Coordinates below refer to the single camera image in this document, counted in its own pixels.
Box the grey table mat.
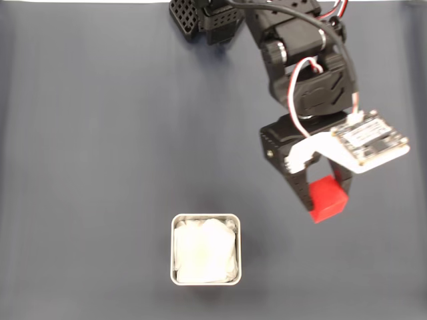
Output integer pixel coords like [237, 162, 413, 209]
[0, 2, 427, 320]

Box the red cube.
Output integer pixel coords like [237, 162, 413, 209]
[308, 175, 349, 225]

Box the white and red servo cable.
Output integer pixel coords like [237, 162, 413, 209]
[287, 56, 325, 139]

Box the black camera cable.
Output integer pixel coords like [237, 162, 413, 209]
[229, 0, 361, 116]

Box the square metal box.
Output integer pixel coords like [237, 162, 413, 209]
[170, 213, 242, 287]

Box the white tissue paper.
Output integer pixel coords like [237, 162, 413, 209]
[173, 217, 238, 283]

